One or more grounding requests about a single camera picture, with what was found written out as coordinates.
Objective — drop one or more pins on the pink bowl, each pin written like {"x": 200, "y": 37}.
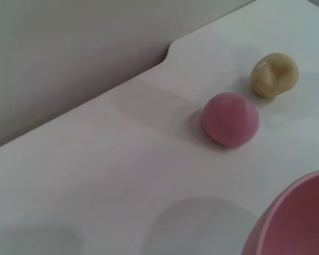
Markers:
{"x": 300, "y": 217}

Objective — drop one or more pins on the pink round bun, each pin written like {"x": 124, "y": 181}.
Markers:
{"x": 230, "y": 119}

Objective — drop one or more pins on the cream folded bun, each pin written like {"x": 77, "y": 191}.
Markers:
{"x": 273, "y": 75}

